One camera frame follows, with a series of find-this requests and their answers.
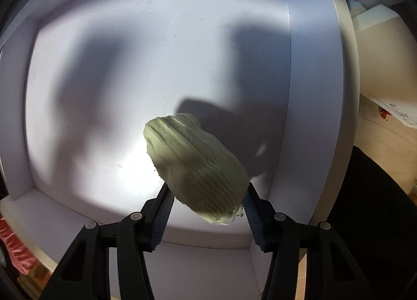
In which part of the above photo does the pale green knitted sock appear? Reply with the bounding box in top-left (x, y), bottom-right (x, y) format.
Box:
top-left (144, 113), bottom-right (249, 226)

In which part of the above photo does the red pink cloth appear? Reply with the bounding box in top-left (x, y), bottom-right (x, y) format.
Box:
top-left (0, 217), bottom-right (38, 275)

